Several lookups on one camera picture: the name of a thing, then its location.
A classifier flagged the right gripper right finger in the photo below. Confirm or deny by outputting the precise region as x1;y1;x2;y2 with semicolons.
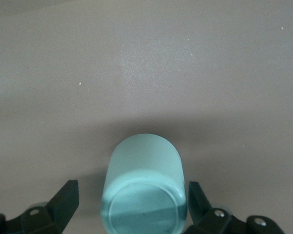
183;181;284;234

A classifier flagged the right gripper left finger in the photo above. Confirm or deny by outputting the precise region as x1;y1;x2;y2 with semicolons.
0;179;79;234

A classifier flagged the pale green plastic cup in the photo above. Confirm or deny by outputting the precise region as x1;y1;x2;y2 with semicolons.
101;133;187;234

